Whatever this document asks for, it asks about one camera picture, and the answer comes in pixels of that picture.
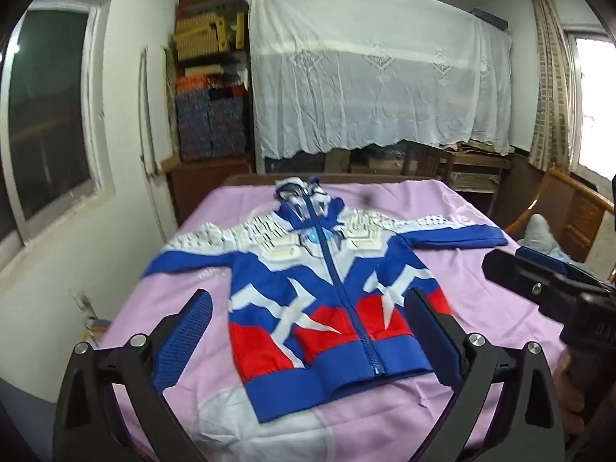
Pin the stack of blue patterned boxes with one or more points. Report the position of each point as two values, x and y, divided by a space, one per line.
211 125

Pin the green patterned board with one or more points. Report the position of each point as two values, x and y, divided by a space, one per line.
171 101

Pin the white wall socket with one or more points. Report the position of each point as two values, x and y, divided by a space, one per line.
84 304

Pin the blue white red hooded jacket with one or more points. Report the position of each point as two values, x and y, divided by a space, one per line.
269 341

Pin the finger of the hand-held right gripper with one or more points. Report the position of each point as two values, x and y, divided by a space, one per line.
541 257
519 274

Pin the pink printed blanket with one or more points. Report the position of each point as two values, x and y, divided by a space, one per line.
462 279

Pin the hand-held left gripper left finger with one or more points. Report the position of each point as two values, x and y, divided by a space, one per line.
185 337

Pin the beige patterned curtain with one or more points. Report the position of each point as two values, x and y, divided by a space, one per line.
551 82

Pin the stack of orange boxes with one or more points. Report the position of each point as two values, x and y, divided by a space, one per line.
192 83

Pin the person's right hand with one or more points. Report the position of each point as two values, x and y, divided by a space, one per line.
575 390

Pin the dark wooden chair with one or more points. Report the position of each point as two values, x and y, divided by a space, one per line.
428 161

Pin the wooden armchair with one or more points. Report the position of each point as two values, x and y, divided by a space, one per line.
577 211

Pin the white lace cloth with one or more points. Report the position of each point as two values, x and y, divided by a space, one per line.
361 82

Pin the wooden cabinet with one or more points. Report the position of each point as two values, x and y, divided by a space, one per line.
207 187

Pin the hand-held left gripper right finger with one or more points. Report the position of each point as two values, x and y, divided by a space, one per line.
433 337

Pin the white board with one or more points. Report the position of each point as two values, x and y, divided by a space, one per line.
147 106

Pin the person's jeans leg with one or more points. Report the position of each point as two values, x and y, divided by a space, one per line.
541 233

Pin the wooden shelf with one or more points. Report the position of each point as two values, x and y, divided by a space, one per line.
240 70

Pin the stack of yellow woven boxes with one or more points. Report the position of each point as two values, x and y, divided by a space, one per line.
202 36

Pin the bright curtained window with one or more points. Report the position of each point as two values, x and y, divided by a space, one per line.
594 101

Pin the white framed window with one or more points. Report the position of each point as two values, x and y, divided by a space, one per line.
48 106

